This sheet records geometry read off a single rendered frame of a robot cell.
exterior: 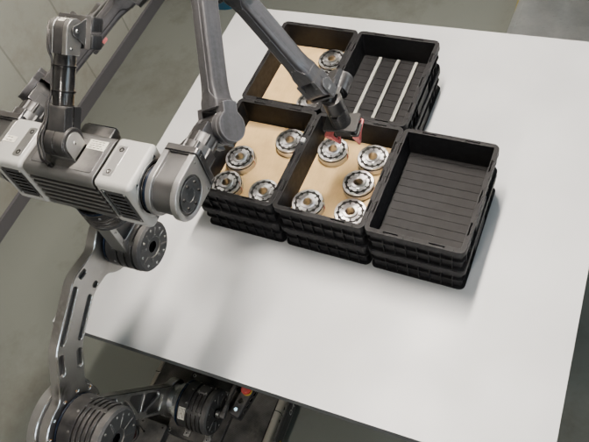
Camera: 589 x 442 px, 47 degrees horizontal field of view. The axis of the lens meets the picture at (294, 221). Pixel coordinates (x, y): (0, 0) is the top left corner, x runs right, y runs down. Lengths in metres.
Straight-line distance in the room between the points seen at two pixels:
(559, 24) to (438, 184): 1.78
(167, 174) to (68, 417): 0.76
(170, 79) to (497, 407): 2.75
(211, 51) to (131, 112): 2.35
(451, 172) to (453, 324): 0.48
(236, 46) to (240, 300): 1.21
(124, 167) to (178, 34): 2.85
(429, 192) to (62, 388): 1.21
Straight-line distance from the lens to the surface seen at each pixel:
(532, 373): 2.01
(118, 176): 1.48
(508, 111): 2.52
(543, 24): 3.76
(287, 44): 1.79
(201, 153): 1.48
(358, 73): 2.51
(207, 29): 1.63
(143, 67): 4.17
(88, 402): 1.93
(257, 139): 2.38
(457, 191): 2.14
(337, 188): 2.18
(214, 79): 1.60
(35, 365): 3.27
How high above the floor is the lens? 2.57
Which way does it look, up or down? 55 degrees down
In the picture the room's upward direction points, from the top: 19 degrees counter-clockwise
